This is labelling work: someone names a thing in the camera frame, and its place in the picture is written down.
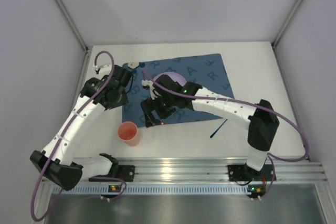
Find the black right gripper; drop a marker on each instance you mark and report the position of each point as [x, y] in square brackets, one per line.
[151, 107]

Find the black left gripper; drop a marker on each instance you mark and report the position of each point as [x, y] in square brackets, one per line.
[124, 74]

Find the purple plastic plate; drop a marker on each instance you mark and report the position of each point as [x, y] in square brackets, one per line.
[176, 77]

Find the orange plastic cup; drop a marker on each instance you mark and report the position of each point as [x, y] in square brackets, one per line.
[128, 133]

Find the blue letter-print placemat cloth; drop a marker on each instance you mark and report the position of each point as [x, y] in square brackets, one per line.
[207, 70]

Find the blue metallic fork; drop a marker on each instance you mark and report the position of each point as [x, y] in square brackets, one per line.
[215, 132]

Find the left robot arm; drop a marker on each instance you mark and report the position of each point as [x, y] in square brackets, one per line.
[57, 160]

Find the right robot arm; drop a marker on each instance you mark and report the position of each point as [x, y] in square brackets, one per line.
[167, 95]

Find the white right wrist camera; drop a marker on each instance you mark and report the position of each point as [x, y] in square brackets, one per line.
[148, 85]

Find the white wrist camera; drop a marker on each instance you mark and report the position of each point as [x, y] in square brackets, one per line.
[148, 85]
[103, 68]

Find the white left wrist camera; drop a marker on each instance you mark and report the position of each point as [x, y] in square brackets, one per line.
[103, 68]

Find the left aluminium frame post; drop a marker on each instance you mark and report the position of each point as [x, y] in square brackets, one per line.
[70, 22]

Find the aluminium frame post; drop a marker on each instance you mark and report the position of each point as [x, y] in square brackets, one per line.
[70, 22]
[287, 22]

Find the aluminium mounting rail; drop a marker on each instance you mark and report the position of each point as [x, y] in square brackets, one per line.
[215, 170]

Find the perforated grey cable duct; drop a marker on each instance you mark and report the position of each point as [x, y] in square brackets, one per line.
[164, 189]

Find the right aluminium frame post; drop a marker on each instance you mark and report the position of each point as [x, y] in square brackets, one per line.
[287, 22]

